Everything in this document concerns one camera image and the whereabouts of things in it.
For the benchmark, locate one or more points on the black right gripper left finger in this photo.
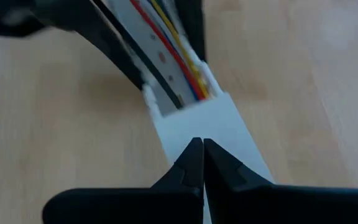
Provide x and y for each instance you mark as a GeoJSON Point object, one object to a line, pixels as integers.
{"type": "Point", "coordinates": [166, 205]}

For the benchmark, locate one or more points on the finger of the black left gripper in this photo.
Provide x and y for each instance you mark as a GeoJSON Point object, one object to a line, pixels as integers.
{"type": "Point", "coordinates": [89, 18]}
{"type": "Point", "coordinates": [191, 25]}

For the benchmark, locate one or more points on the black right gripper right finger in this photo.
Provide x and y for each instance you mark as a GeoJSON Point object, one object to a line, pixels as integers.
{"type": "Point", "coordinates": [259, 205]}

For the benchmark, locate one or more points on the white duct cover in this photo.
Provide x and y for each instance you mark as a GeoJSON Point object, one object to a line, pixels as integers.
{"type": "Point", "coordinates": [204, 124]}

